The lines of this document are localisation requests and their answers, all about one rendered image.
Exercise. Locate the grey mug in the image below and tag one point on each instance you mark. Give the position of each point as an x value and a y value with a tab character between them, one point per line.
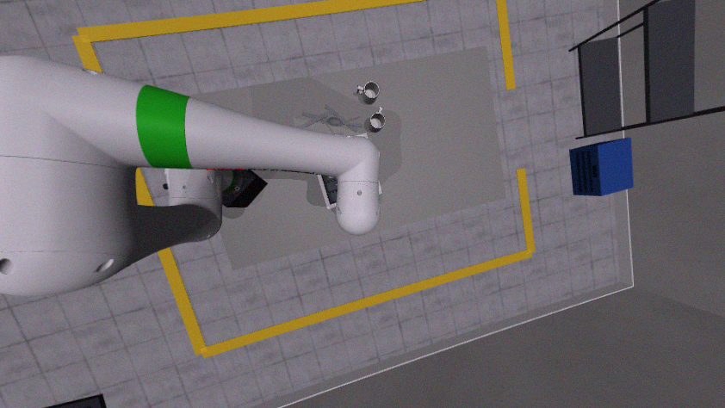
371	90
377	120

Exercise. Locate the grey spoon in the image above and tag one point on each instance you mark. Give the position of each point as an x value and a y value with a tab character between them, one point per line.
336	121

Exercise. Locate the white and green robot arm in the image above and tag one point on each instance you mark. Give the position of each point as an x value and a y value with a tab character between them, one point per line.
71	140

